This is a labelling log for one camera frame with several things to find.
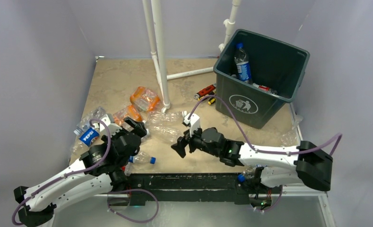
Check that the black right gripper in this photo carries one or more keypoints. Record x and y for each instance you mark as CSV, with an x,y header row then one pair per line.
x,y
182,141

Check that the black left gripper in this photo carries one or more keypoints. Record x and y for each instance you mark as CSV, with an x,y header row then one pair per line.
x,y
138,126

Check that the water bottle lake picture label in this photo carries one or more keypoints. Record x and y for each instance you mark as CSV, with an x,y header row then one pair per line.
x,y
265,89

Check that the small pepsi bottle blue cap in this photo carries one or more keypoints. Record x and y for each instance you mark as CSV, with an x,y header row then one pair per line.
x,y
241,60

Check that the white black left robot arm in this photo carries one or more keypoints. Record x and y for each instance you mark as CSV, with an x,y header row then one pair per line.
x,y
98,170

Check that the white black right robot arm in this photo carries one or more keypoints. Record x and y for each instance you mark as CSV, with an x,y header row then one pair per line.
x,y
274,166

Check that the dark green trash bin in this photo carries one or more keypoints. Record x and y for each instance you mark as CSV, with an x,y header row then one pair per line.
x,y
273,63

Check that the clear crushed bottle white cap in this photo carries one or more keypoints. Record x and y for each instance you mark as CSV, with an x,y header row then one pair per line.
x,y
157,117

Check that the water bottle blue label cap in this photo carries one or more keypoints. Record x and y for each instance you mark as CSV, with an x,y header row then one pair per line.
x,y
142,158

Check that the small bottle red white label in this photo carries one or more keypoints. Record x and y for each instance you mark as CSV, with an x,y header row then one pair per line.
x,y
128,169

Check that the yellow black screwdriver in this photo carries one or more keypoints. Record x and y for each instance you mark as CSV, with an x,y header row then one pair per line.
x,y
208,97
211,100

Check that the large pepsi bottle blue label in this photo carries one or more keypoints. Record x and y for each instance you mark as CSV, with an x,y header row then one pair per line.
x,y
84,141

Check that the clear crushed bottle blue label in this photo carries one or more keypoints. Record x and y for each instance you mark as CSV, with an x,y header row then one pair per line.
x,y
84,124

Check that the blue label bottle near base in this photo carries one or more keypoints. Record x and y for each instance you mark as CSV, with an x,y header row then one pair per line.
x,y
251,172

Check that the white camera right wrist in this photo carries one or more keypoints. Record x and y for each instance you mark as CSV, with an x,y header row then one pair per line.
x,y
192,121

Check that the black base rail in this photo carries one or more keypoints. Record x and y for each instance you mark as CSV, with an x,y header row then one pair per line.
x,y
196,187

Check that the white pvc pipe frame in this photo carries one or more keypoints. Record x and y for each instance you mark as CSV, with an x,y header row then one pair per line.
x,y
155,30

